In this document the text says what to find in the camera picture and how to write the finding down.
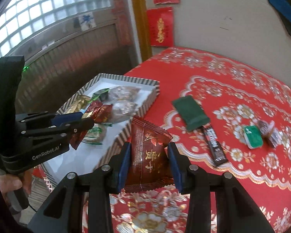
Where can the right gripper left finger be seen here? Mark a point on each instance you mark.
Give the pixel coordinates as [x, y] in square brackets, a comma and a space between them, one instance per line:
[62, 211]

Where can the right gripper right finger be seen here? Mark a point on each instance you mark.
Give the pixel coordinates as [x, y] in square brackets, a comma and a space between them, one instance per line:
[236, 210]

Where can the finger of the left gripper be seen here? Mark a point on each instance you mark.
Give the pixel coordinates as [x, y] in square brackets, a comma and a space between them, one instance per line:
[53, 120]
[66, 129]

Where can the silver green snack packet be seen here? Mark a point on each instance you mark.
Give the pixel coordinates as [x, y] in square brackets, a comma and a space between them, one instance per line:
[96, 134]

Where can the dark brown chocolate bar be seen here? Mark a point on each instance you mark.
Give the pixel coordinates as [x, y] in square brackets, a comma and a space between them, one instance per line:
[217, 152]

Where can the green jelly cup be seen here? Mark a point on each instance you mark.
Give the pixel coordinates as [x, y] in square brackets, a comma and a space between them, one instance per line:
[252, 137]

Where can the clear bagged brown candy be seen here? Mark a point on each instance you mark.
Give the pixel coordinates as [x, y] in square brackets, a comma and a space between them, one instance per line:
[266, 129]

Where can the dark red snack packet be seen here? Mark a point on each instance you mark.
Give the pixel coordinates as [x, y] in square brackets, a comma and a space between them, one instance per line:
[150, 168]

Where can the dark green snack pouch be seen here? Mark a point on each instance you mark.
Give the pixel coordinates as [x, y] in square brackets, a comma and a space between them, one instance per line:
[191, 112]

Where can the long gold foil packet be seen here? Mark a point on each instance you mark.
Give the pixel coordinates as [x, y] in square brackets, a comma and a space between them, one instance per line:
[79, 103]

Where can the small red brown candy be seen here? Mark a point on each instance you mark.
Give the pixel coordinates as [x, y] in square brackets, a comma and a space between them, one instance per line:
[99, 113]

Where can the person left hand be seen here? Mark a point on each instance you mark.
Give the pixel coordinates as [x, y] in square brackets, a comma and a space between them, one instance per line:
[9, 183]

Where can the green candy wrapper in tray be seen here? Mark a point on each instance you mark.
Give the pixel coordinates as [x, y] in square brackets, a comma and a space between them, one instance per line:
[100, 95]

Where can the striped white tray box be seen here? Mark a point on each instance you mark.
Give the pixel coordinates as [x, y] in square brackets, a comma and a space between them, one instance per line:
[88, 156]

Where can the clear bagged pastry lower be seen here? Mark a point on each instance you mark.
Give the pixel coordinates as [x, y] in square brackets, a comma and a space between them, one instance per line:
[122, 110]

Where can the clear bagged pastry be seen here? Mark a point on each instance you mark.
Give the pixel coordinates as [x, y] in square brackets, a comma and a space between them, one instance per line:
[122, 110]
[123, 93]

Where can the clear bagged pastry upper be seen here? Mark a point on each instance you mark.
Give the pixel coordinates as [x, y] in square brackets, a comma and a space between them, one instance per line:
[123, 93]

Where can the red floral tablecloth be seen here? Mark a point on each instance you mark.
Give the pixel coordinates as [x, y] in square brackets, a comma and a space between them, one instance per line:
[233, 95]

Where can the blue flower sticker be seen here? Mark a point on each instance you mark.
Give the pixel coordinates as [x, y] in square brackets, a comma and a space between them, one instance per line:
[87, 21]

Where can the glass block window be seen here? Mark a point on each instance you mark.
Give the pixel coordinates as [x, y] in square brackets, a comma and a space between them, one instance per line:
[21, 20]

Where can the red banner lower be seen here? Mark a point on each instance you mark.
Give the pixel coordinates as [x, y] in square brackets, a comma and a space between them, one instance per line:
[161, 26]

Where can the wooden door frame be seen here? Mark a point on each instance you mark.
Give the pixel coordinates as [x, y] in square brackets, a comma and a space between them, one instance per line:
[141, 21]

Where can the blue cloth on wall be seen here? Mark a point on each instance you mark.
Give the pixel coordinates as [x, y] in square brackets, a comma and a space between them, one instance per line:
[283, 8]

